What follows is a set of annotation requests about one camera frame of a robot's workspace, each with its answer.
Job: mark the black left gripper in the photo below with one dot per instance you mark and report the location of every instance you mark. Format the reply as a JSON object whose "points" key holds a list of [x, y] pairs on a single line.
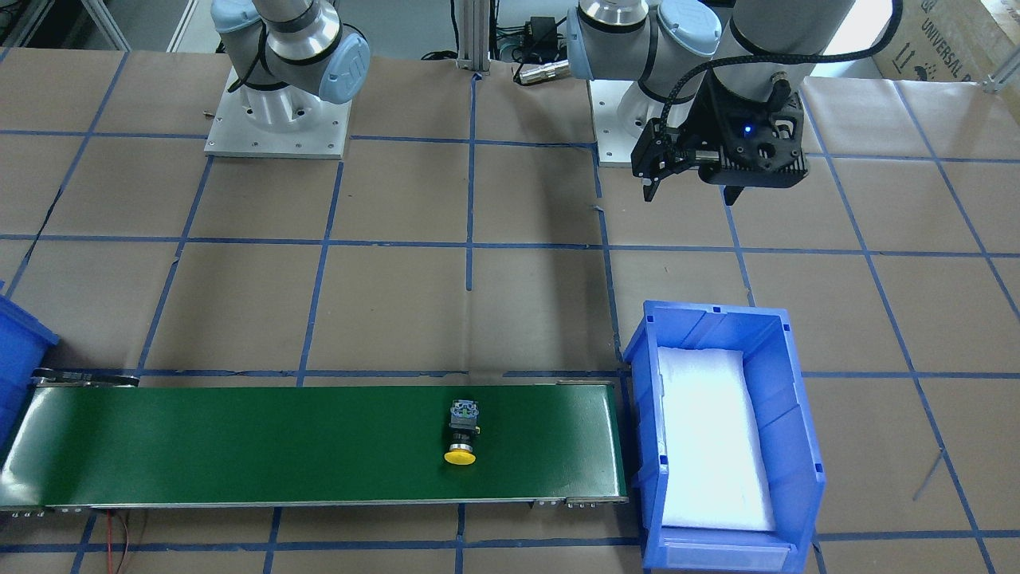
{"points": [[704, 116]]}

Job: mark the yellow push button switch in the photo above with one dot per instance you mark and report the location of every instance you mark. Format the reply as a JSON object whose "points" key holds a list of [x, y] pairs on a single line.
{"points": [[463, 424]]}

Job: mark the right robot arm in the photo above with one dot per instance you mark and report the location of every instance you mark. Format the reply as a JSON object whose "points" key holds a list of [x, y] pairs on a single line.
{"points": [[290, 57]]}

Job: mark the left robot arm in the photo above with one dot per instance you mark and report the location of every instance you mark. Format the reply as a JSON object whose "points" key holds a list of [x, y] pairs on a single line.
{"points": [[667, 48]]}

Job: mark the black power adapter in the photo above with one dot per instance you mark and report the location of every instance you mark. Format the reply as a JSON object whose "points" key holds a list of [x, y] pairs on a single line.
{"points": [[541, 34]]}

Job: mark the cardboard box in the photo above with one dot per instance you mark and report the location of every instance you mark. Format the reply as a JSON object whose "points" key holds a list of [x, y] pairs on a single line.
{"points": [[950, 40]]}

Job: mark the white foam pad bin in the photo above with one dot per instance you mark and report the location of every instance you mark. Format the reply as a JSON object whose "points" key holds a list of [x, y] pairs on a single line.
{"points": [[716, 477]]}

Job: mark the blue bin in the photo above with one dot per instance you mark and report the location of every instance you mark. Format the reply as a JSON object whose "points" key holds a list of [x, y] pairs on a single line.
{"points": [[24, 341], [792, 459]]}

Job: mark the green conveyor belt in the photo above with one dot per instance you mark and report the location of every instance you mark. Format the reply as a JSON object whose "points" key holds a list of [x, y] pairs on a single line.
{"points": [[160, 447]]}

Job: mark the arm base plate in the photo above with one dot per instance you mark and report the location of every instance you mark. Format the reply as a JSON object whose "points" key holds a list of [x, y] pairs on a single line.
{"points": [[619, 110], [279, 135]]}

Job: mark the aluminium profile post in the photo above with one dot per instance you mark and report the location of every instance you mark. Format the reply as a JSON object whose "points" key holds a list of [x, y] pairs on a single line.
{"points": [[474, 25]]}

